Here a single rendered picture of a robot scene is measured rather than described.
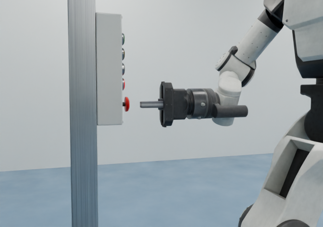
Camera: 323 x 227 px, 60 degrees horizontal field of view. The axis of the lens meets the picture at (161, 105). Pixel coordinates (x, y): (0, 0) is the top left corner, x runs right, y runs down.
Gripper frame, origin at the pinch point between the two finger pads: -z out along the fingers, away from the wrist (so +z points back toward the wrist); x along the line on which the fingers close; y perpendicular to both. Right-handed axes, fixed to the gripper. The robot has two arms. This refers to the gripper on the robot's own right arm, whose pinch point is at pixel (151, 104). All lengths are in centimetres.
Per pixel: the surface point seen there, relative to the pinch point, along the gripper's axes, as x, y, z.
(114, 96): 2.5, 8.4, -11.0
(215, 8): 109, -263, 153
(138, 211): -87, -127, 21
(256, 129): -51, -262, 218
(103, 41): 15.2, 8.5, -13.4
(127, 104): 0.2, 1.9, -6.8
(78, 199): -21.1, 8.4, -19.6
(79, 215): -25.0, 8.4, -19.3
